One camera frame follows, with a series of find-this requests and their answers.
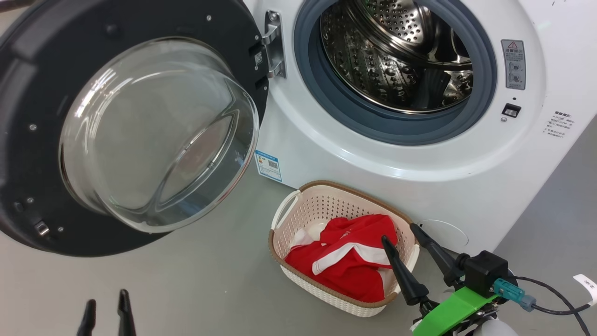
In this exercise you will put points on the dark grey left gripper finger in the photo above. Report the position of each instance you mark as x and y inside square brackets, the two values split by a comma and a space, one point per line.
[87, 322]
[126, 317]

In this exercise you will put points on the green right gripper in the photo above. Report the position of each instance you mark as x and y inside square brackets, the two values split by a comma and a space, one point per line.
[452, 312]

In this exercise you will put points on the red and white garment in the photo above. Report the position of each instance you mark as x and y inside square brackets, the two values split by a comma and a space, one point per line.
[345, 261]

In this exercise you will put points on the dark round glass washer door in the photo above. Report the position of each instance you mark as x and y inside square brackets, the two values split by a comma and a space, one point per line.
[154, 135]

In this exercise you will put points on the cream perforated laundry basket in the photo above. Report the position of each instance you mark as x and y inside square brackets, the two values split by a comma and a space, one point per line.
[326, 205]

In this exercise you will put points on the white washing machine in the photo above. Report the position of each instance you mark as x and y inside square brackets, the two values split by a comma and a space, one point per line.
[354, 158]

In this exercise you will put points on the grey rubber door gasket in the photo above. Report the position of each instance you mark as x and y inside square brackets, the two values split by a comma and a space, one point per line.
[336, 109]

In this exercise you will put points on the black door latch slot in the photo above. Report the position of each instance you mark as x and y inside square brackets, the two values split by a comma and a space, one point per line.
[511, 110]

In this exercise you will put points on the metal door hinge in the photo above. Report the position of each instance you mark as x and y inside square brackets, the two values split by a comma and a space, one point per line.
[274, 42]

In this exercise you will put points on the round white filter cover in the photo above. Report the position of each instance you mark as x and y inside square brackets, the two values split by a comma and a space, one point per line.
[445, 233]

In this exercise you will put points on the blue energy label sticker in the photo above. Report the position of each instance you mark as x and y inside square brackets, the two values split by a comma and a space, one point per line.
[268, 165]

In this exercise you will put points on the black text notice sticker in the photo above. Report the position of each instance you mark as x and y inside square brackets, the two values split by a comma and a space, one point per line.
[558, 125]

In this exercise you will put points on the steel perforated washer drum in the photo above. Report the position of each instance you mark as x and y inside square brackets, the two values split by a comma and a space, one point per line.
[392, 60]

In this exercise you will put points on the grey warning sticker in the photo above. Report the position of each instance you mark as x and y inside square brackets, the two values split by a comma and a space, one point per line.
[513, 65]

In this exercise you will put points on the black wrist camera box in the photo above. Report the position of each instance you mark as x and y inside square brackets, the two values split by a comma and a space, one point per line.
[485, 273]

